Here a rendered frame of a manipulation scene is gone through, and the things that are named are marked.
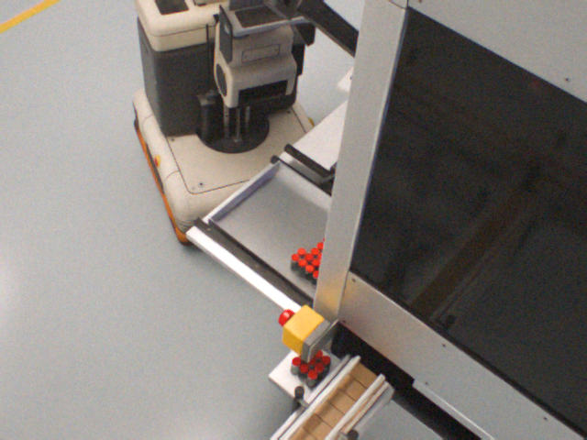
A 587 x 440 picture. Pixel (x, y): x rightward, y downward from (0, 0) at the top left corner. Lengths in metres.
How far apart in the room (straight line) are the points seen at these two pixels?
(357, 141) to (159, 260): 1.80
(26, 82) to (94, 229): 0.88
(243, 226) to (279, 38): 0.72
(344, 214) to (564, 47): 0.56
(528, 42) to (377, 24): 0.22
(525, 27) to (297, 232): 1.08
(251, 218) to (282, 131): 1.07
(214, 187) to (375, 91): 1.69
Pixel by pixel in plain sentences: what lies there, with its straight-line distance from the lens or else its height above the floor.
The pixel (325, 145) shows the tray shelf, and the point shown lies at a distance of 2.11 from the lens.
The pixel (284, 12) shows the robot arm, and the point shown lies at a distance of 1.72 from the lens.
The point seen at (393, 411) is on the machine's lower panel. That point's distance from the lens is 1.75.
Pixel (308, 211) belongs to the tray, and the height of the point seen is 0.88.
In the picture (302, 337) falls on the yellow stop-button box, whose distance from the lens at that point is 1.59.
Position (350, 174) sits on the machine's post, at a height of 1.45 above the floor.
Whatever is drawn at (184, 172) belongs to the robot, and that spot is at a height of 0.28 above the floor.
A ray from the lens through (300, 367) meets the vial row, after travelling 1.67.
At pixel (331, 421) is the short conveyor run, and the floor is 0.93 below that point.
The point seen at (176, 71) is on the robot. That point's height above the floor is 0.60.
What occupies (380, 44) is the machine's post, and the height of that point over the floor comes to 1.73.
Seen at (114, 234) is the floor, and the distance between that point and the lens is 3.03.
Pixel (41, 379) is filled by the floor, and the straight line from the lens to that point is 2.76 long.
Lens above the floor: 2.42
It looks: 53 degrees down
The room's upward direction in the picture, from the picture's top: 6 degrees clockwise
